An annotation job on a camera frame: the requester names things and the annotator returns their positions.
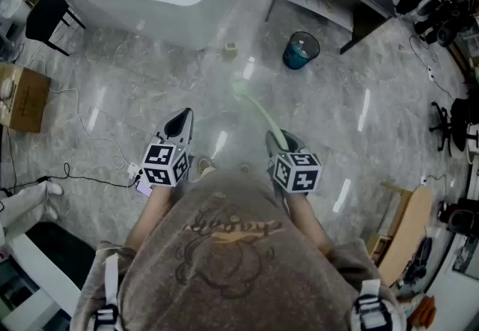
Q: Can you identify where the grey backpack strap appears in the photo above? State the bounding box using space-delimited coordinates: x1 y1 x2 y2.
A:
93 254 121 331
351 279 391 331

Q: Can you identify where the pink phone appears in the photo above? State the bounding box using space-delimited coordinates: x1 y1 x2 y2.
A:
135 180 155 198

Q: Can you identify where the white low cabinet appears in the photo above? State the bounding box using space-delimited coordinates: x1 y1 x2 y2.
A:
0 231 82 331

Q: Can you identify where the white cable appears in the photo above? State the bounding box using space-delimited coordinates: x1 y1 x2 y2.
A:
37 52 130 170

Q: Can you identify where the person's brown shirt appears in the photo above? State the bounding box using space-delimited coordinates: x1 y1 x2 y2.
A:
70 170 407 331

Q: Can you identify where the dark sink cabinet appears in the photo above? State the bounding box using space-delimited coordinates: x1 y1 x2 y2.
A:
264 0 397 55

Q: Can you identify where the black cable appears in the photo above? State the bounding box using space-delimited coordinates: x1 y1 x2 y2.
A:
0 162 141 194

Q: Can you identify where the person's left forearm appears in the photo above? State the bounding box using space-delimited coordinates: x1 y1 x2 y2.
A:
125 183 177 252

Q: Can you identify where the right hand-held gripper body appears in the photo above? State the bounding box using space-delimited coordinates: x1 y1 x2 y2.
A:
266 141 323 196

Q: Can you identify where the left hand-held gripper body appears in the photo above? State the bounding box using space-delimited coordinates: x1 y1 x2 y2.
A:
141 131 193 188

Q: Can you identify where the black office chair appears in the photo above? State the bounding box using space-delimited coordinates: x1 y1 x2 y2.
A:
428 97 479 158

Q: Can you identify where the wooden bench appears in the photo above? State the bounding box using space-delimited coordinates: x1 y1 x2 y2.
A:
365 181 436 288

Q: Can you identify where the person's right forearm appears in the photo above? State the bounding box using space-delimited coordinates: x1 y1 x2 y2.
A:
286 192 335 256

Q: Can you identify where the black mesh trash bin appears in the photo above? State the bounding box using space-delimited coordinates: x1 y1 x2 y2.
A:
282 31 321 70

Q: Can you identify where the green mop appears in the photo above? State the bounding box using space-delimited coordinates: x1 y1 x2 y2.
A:
231 78 289 151

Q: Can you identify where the black floor mat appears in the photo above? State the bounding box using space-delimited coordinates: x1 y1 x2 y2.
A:
25 222 97 289

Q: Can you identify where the large cardboard box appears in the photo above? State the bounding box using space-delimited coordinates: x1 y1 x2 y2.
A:
0 62 52 134

